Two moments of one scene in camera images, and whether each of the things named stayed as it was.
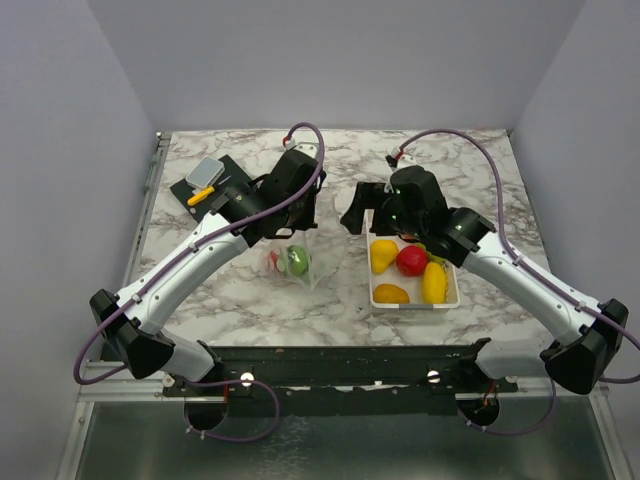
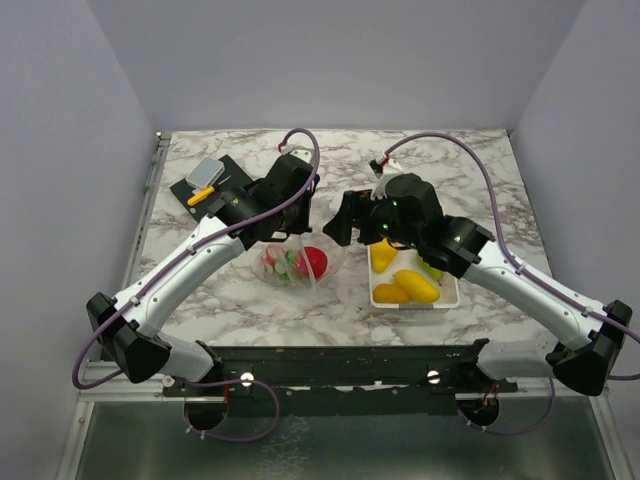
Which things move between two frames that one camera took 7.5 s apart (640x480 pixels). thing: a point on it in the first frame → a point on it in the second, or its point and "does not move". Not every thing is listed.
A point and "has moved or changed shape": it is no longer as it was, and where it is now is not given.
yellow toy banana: (434, 283) → (418, 288)
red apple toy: (412, 260) → (318, 260)
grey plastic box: (205, 173) does not move
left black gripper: (309, 218) does not move
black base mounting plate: (309, 371) does not move
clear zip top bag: (309, 252) has moved or changed shape
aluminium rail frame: (112, 382) does not move
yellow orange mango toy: (390, 294) does not move
